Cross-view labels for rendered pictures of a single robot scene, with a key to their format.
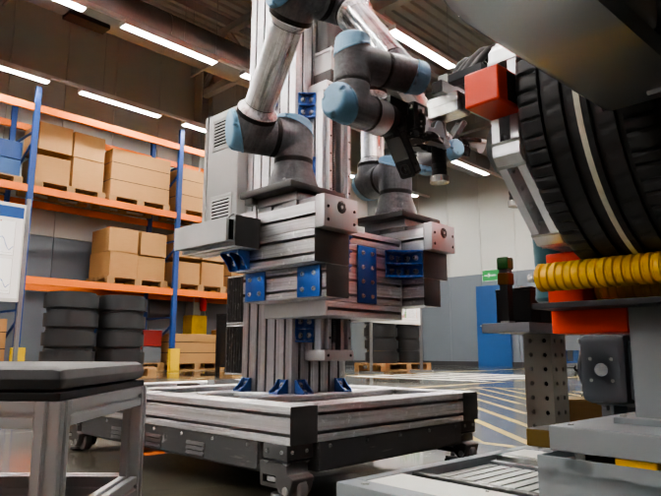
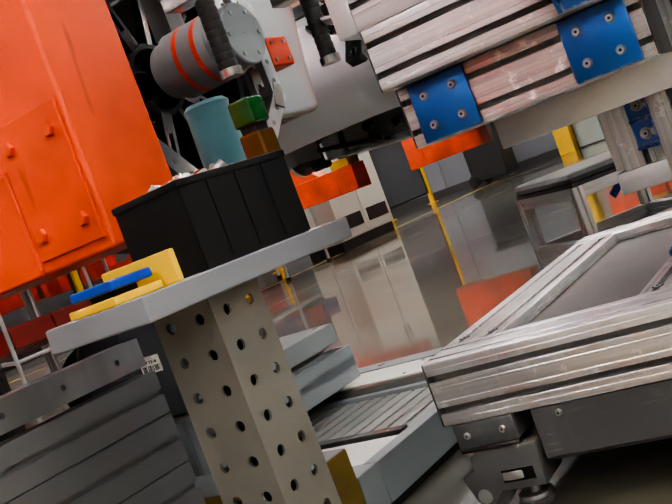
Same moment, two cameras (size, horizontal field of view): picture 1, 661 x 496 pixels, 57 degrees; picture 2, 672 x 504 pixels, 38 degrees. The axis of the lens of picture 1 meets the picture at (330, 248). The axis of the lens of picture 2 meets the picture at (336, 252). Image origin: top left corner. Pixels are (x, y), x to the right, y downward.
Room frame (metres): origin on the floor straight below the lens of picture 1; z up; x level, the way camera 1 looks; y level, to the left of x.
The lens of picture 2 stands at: (3.37, -0.83, 0.47)
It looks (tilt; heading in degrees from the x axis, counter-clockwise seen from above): 2 degrees down; 167
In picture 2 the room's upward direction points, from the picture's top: 21 degrees counter-clockwise
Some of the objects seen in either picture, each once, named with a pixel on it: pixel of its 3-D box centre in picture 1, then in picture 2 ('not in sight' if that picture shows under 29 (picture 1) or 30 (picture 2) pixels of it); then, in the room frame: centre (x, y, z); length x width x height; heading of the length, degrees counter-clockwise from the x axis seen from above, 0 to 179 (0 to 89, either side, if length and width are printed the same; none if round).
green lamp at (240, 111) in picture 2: (505, 263); (248, 112); (1.95, -0.56, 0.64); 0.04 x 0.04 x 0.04; 43
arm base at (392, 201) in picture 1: (395, 206); not in sight; (2.11, -0.23, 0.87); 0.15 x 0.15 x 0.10
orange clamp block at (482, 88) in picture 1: (493, 93); (268, 56); (1.11, -0.31, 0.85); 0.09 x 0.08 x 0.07; 133
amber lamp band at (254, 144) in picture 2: (506, 279); (260, 144); (1.95, -0.56, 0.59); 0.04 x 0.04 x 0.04; 43
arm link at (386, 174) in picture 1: (393, 174); not in sight; (2.12, -0.23, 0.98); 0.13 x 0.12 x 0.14; 32
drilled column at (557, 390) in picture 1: (547, 397); (262, 448); (2.11, -0.73, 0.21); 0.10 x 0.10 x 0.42; 43
